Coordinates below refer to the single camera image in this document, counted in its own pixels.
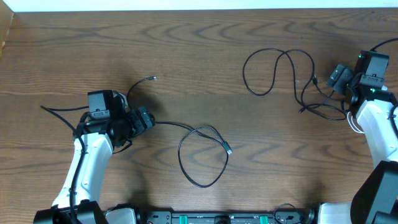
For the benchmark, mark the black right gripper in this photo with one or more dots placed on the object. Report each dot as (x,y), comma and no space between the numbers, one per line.
(339,77)

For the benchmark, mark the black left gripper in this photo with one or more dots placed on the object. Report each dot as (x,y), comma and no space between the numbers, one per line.
(140,126)

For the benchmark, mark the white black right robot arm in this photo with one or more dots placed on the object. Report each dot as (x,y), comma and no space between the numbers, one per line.
(375,111)

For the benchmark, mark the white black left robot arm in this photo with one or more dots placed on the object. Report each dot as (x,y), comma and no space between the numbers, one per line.
(95,141)

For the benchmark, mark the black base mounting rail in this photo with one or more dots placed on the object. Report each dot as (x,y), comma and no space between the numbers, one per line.
(283,216)

